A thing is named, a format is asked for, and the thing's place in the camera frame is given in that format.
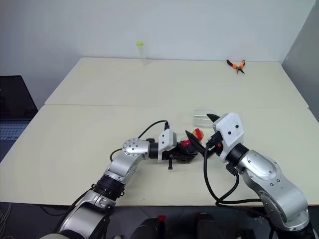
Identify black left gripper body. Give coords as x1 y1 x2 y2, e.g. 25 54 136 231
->
161 140 194 170

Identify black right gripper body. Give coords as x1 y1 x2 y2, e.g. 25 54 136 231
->
205 131 224 159

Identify clear plastic container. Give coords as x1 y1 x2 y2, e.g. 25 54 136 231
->
193 108 217 128

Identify dark rounded shape with red part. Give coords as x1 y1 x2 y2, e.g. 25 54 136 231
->
131 215 167 239

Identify clear tube with yellow cap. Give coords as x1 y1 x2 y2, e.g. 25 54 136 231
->
136 40 149 65

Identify dark laptop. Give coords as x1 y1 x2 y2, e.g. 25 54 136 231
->
0 75 39 160

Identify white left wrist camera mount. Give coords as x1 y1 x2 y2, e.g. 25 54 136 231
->
157 128 178 163

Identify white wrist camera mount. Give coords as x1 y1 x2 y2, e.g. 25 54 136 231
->
211 112 244 164
157 128 178 163

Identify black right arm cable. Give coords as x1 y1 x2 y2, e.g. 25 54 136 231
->
203 135 264 207

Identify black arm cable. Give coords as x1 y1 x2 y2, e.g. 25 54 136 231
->
109 120 170 162
203 135 264 207

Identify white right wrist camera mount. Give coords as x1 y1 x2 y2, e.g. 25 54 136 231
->
211 112 244 164

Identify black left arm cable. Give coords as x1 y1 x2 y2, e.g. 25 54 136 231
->
109 120 170 162

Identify orange handled pliers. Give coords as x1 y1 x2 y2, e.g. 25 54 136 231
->
226 59 247 75

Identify thin white cables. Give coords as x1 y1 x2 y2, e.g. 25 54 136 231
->
0 202 13 236

